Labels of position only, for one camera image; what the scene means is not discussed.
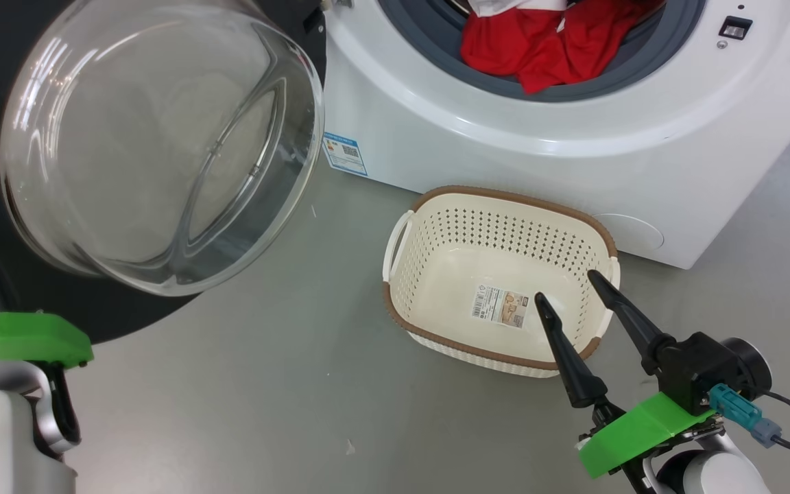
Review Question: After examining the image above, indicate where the blue energy label sticker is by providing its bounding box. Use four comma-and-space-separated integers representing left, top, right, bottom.
323, 132, 368, 177

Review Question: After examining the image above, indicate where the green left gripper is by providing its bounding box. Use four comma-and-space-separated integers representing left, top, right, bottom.
0, 232, 94, 368

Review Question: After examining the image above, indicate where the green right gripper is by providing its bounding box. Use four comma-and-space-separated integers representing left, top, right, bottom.
534, 270, 725, 480

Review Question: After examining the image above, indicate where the round black washer door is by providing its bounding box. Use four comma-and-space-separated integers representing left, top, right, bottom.
0, 0, 331, 344

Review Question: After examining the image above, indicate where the white front-load washing machine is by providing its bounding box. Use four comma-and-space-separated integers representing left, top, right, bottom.
323, 0, 790, 270

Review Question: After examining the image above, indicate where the right black cable teal plug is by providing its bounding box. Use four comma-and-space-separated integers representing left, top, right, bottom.
709, 383, 790, 456

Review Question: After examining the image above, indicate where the product label sticker with barcode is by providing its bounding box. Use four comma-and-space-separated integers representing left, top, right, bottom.
470, 285, 529, 328

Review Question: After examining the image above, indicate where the cream basket with brown rim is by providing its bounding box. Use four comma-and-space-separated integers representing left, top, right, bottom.
381, 185, 621, 379

